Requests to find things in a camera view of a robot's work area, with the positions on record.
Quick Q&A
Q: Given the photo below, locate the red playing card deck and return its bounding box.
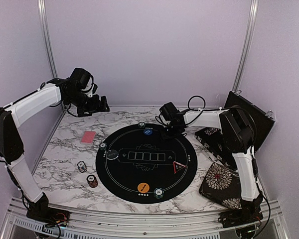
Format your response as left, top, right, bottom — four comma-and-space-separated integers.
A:
80, 131, 96, 144

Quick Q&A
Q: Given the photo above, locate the green fifty poker chip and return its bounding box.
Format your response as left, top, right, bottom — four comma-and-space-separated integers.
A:
138, 122, 146, 128

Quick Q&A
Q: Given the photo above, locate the blue small blind button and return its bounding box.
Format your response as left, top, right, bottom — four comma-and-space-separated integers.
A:
143, 129, 153, 136

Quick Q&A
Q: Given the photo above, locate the round black poker mat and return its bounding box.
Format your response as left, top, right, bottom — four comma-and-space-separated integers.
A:
95, 123, 198, 204

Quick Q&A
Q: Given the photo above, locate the black poker chip case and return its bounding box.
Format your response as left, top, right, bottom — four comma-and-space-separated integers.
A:
194, 92, 275, 165

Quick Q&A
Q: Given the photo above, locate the black white poker chip stack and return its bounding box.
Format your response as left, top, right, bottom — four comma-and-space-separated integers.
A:
77, 161, 87, 173

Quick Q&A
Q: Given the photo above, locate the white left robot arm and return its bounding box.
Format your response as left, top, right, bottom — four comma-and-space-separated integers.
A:
0, 68, 110, 225

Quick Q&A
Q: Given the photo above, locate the green poker chip stack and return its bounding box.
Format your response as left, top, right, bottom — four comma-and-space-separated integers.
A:
99, 142, 107, 150

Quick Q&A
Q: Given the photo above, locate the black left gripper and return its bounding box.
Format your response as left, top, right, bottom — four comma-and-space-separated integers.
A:
65, 90, 109, 117

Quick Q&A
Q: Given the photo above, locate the red triangular marker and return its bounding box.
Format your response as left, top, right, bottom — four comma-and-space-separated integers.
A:
173, 161, 186, 174

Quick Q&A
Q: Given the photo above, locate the orange big blind button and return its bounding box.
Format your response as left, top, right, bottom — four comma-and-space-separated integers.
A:
137, 182, 150, 194

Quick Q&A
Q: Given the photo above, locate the silver dealer button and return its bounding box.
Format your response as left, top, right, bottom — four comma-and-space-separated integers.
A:
106, 149, 119, 161

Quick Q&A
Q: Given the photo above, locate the red poker chip stack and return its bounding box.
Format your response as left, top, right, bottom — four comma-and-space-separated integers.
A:
87, 174, 98, 188

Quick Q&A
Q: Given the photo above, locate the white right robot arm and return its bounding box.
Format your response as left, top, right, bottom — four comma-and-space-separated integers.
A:
157, 102, 263, 227

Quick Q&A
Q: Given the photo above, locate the floral fabric pouch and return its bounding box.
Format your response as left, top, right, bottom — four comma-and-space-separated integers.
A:
199, 162, 241, 210

